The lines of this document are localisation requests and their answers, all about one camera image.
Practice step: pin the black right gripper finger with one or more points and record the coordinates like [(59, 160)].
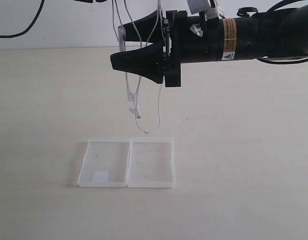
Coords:
[(148, 62), (149, 29)]

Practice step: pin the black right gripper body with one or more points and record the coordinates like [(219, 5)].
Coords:
[(194, 39)]

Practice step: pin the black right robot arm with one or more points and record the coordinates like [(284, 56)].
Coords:
[(277, 36)]

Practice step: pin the clear plastic hinged case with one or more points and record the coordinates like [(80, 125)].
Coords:
[(133, 162)]

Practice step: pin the white sticker in case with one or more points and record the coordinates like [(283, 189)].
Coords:
[(101, 177)]

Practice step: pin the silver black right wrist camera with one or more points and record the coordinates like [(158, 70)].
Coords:
[(209, 7)]

